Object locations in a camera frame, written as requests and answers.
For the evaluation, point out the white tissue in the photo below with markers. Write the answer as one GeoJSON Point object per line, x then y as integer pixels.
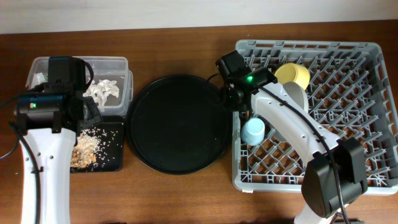
{"type": "Point", "coordinates": [100, 91]}

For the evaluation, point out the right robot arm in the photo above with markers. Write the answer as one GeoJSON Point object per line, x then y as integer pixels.
{"type": "Point", "coordinates": [335, 172]}

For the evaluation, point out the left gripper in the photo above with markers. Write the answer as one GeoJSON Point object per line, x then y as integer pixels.
{"type": "Point", "coordinates": [97, 117]}

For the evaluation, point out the blue plastic cup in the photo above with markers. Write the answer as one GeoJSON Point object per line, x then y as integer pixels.
{"type": "Point", "coordinates": [253, 131]}

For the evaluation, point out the black rectangular tray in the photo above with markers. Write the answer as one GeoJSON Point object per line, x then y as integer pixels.
{"type": "Point", "coordinates": [109, 149]}

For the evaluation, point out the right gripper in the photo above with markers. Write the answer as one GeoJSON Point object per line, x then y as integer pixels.
{"type": "Point", "coordinates": [226, 101]}

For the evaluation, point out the round black serving tray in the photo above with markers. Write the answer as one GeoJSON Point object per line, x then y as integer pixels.
{"type": "Point", "coordinates": [173, 125]}

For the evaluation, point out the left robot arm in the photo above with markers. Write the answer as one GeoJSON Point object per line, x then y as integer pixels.
{"type": "Point", "coordinates": [49, 119]}

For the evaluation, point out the grey round plate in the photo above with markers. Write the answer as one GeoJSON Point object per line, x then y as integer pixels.
{"type": "Point", "coordinates": [298, 94]}

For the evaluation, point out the yellow bowl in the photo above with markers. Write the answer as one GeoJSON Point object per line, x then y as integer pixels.
{"type": "Point", "coordinates": [291, 72]}

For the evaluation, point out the clear plastic storage bin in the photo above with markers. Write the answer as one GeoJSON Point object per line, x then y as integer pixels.
{"type": "Point", "coordinates": [105, 68]}

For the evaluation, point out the grey dishwasher rack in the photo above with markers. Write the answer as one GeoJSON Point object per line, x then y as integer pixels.
{"type": "Point", "coordinates": [348, 93]}

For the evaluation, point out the food scraps and rice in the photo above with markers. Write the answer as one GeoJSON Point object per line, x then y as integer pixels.
{"type": "Point", "coordinates": [87, 149]}

